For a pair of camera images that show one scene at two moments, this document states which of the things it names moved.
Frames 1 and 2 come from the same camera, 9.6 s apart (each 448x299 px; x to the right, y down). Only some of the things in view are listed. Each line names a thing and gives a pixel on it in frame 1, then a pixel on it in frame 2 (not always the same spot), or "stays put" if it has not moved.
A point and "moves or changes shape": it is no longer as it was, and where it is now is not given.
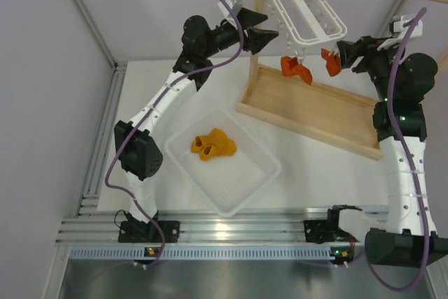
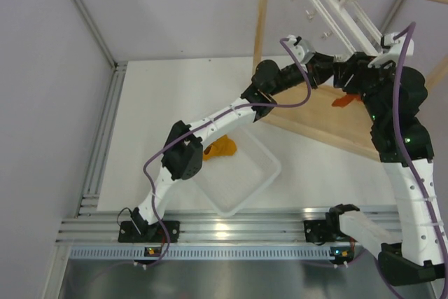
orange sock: x=332 y=61 moves or changes shape
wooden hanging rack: x=313 y=113 stays put
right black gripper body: x=372 y=60 to x=364 y=76
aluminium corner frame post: x=117 y=75 stays put
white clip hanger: x=304 y=17 to x=334 y=14
